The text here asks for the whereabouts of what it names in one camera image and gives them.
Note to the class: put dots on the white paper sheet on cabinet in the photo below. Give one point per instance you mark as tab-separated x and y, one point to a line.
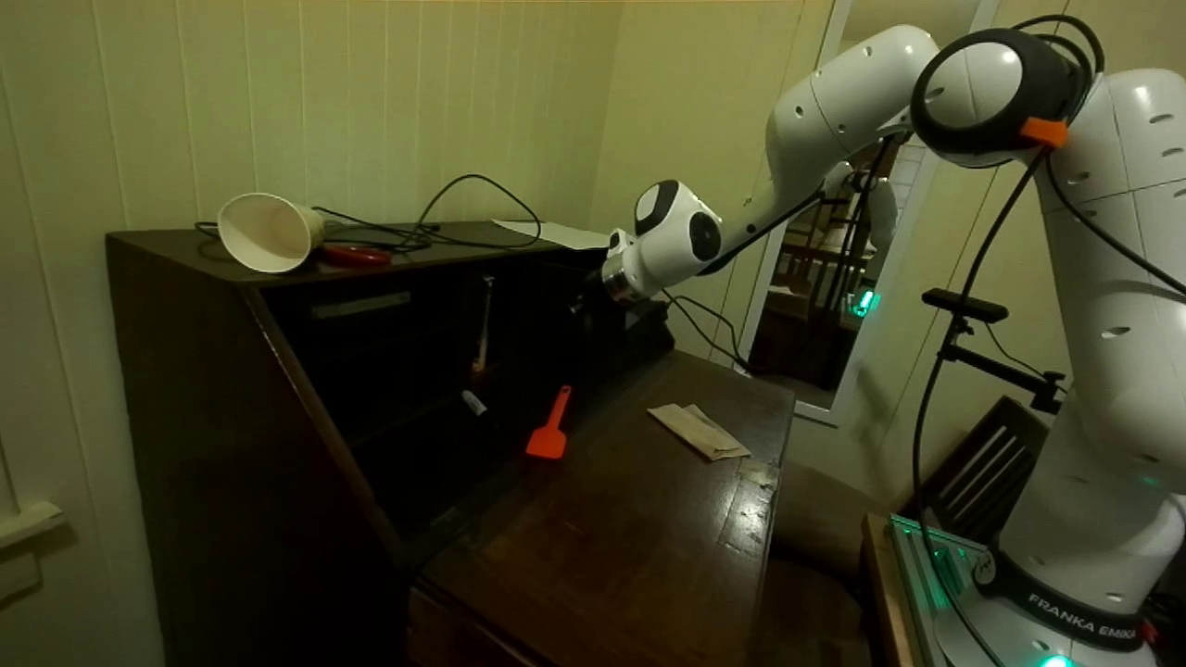
554	235

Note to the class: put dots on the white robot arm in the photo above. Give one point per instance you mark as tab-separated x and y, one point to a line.
1104	151

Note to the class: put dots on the orange plastic spatula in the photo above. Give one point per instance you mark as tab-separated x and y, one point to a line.
552	438

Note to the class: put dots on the white wall fixture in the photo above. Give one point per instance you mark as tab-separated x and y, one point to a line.
22	534

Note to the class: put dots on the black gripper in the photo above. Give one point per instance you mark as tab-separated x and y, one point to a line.
620	329

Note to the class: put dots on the red lid on cabinet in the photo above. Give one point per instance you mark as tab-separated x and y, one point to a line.
359	259

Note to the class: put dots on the white paper cup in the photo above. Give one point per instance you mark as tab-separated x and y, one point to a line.
267	230

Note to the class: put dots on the silver utensil inside cabinet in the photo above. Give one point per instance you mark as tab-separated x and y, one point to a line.
479	365

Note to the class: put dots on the dark wooden secretary desk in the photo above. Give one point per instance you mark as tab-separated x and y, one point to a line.
318	490

